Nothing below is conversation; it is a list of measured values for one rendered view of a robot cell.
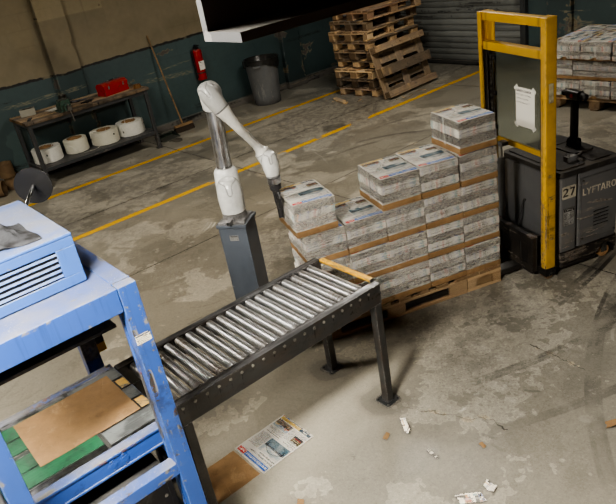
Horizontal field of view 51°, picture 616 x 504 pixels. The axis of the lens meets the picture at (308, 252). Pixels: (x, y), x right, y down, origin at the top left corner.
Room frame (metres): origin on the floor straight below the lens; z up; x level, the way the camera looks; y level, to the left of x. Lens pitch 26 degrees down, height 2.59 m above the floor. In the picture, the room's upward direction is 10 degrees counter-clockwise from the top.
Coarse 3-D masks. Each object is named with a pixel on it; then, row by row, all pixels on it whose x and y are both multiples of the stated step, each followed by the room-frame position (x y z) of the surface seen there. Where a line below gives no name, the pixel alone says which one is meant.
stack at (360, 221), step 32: (448, 192) 4.06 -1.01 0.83; (352, 224) 3.86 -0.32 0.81; (384, 224) 3.93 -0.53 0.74; (416, 224) 3.99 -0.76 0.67; (448, 224) 4.05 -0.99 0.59; (320, 256) 3.79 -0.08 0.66; (352, 256) 3.85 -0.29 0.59; (384, 256) 3.91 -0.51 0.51; (416, 256) 3.98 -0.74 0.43; (448, 256) 4.05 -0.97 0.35; (384, 288) 3.91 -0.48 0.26; (448, 288) 4.06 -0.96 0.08; (384, 320) 3.90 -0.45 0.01
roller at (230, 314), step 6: (228, 312) 3.06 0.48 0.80; (234, 312) 3.05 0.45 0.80; (228, 318) 3.05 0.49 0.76; (234, 318) 3.00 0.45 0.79; (240, 318) 2.97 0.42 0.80; (246, 318) 2.97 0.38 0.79; (240, 324) 2.95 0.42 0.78; (246, 324) 2.91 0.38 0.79; (252, 324) 2.89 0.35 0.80; (252, 330) 2.86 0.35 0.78; (258, 330) 2.83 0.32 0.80; (264, 330) 2.81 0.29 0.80; (258, 336) 2.83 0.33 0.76; (264, 336) 2.78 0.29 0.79; (270, 336) 2.75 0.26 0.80; (276, 336) 2.74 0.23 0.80; (270, 342) 2.73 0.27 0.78
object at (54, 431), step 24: (96, 384) 2.61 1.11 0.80; (48, 408) 2.49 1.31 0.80; (72, 408) 2.45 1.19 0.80; (96, 408) 2.42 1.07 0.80; (120, 408) 2.39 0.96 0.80; (24, 432) 2.34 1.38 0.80; (48, 432) 2.31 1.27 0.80; (72, 432) 2.28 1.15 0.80; (96, 432) 2.25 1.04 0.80; (48, 456) 2.15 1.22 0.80
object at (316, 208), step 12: (312, 192) 3.92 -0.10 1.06; (324, 192) 3.88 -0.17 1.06; (288, 204) 3.82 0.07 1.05; (300, 204) 3.76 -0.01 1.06; (312, 204) 3.78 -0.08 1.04; (324, 204) 3.80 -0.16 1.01; (288, 216) 3.86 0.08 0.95; (300, 216) 3.76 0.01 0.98; (312, 216) 3.78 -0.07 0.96; (324, 216) 3.80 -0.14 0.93; (300, 228) 3.76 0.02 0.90
